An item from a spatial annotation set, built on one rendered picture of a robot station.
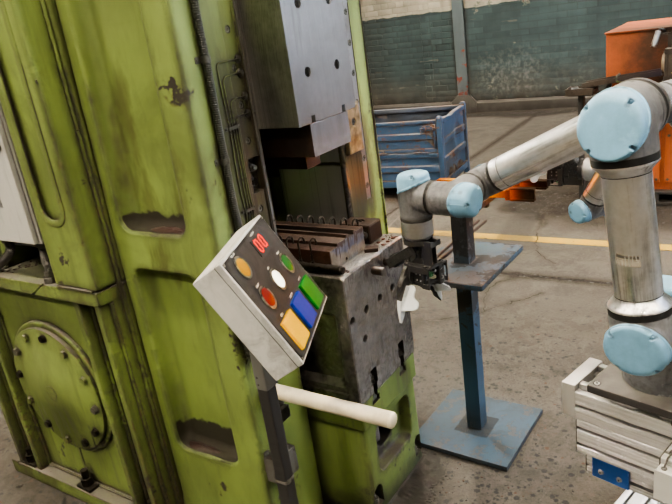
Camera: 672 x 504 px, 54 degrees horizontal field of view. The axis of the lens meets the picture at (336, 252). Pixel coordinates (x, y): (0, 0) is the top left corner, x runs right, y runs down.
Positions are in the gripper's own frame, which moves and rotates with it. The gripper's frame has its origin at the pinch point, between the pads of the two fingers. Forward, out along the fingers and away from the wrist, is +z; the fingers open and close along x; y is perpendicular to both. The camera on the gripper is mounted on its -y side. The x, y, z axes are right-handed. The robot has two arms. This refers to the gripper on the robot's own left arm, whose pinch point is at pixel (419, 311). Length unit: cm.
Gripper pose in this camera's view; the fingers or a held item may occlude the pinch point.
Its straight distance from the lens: 163.1
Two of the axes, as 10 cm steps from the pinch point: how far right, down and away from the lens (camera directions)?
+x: 7.3, -3.3, 6.0
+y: 6.7, 1.6, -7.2
